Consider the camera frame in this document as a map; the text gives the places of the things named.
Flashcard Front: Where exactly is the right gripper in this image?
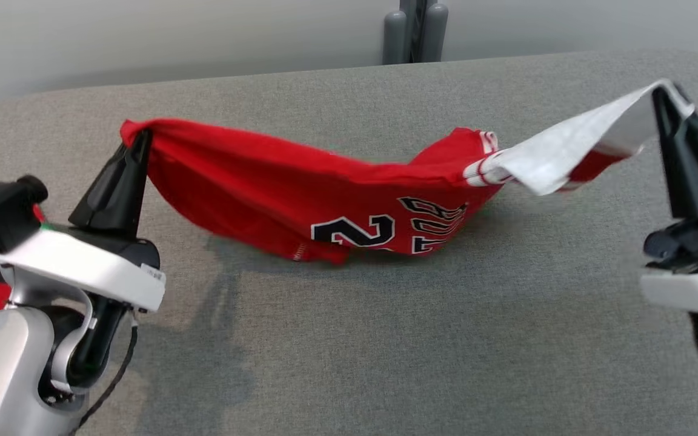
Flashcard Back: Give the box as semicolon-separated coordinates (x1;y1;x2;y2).
639;85;698;319

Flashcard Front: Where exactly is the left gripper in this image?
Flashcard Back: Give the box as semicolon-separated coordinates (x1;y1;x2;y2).
0;128;167;313

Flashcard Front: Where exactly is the thin black cable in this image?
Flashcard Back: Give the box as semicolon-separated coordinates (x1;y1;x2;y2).
70;326;139;436

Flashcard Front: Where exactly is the grey fabric sofa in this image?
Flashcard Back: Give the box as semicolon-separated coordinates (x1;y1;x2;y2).
0;50;698;436

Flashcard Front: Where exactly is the red basketball jersey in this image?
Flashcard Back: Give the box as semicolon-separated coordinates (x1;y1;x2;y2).
120;79;696;265

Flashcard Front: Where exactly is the dark metal column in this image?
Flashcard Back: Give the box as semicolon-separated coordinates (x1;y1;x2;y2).
399;0;430;64

